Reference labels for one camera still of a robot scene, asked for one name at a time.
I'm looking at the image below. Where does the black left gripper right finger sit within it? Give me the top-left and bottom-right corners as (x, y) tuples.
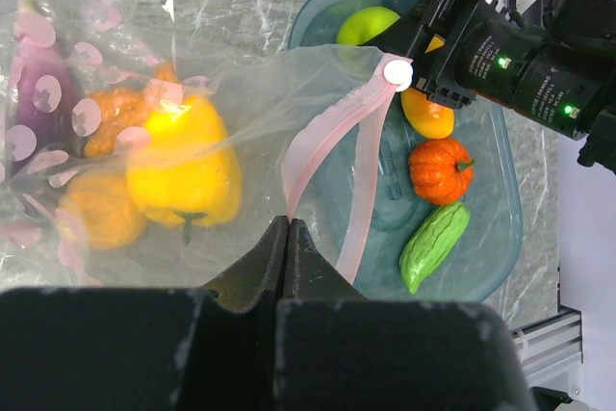
(276, 220), (537, 410)

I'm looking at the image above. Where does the green bitter gourd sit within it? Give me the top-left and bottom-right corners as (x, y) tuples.
(398, 201), (471, 295)

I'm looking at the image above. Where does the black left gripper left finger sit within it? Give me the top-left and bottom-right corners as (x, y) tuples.
(1, 217), (289, 410)

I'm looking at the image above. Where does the green apple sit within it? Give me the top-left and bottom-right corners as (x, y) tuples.
(336, 7), (400, 46)

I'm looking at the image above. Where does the purple eggplant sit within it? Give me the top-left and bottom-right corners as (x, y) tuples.
(8, 0), (85, 177)

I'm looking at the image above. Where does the teal transparent food tray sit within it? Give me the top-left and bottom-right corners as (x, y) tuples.
(288, 0), (523, 301)

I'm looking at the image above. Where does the yellow bell pepper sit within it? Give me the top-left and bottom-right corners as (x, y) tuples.
(126, 95), (242, 244)

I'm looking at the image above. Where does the clear pink-dotted zip bag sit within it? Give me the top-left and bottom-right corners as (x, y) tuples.
(1, 0), (413, 290)

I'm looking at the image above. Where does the orange fruit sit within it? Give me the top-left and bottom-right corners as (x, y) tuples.
(59, 171), (147, 250)

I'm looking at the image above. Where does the orange mango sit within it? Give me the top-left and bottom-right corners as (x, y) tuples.
(400, 89), (455, 140)

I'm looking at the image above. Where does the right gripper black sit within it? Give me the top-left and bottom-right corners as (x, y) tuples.
(403, 0), (616, 169)

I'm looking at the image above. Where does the brown ginger root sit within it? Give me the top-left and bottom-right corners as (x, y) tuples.
(84, 62), (179, 158)

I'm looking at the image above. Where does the orange pumpkin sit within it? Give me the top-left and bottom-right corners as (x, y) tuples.
(408, 137), (475, 206)

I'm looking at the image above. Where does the aluminium rail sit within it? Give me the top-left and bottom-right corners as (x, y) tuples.
(511, 309), (583, 377)

